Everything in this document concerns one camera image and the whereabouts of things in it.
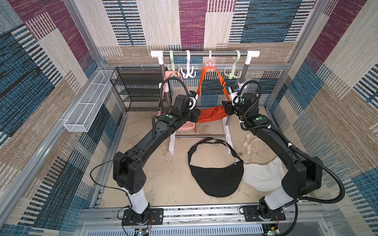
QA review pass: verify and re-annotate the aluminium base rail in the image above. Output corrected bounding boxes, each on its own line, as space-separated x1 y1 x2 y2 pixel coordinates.
74 202 337 236

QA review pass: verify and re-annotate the orange crossbody bag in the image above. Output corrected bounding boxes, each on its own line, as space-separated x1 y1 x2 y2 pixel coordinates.
196 66 230 123

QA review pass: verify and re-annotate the white plastic hook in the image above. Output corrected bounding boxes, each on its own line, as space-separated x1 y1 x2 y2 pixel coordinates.
180 50 196 79

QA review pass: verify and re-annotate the black crossbody bag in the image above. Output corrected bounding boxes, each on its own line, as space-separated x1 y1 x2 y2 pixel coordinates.
188 137 244 198

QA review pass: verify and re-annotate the pink crossbody bag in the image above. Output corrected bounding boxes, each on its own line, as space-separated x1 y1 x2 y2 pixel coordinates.
158 70 195 131

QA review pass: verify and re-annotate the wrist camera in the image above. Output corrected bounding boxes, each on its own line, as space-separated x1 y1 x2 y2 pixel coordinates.
229 85 240 105
189 90 199 111

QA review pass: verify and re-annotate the green plastic hook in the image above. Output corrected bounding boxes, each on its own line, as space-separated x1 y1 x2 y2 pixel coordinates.
167 50 181 78
224 50 241 80

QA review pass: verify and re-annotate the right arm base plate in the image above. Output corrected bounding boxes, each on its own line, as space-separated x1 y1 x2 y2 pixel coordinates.
239 205 286 222

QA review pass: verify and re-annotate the cream white crossbody bag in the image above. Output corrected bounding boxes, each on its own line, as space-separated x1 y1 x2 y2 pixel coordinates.
239 133 285 192

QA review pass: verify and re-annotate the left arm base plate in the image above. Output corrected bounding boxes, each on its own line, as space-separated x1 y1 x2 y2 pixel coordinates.
122 208 164 226

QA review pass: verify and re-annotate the white wire mesh basket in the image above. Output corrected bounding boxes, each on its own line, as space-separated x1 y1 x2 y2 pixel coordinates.
64 70 113 133

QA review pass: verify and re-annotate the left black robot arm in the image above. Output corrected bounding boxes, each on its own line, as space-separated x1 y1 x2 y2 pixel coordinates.
113 77 200 224

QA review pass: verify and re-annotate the pink plastic hook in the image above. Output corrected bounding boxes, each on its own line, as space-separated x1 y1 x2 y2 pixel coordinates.
205 50 216 72

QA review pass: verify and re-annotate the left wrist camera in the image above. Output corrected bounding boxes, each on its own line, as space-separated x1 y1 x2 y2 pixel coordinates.
189 90 199 111

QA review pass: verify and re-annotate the right green plastic hook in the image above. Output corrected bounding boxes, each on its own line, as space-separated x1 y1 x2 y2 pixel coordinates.
224 50 241 80

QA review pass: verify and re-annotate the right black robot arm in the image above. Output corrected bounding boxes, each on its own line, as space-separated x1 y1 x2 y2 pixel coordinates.
222 80 346 220

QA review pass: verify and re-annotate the white metal garment rack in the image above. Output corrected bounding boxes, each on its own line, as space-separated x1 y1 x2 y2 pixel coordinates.
150 50 260 155

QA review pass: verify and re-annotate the black mesh shelf rack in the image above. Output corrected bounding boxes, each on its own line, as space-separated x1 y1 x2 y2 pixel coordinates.
110 66 173 112

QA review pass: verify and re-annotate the left green plastic hook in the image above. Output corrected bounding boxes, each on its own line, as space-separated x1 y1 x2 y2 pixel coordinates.
167 50 181 78

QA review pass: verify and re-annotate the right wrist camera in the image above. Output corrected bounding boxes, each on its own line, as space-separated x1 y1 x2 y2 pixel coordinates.
229 85 240 105

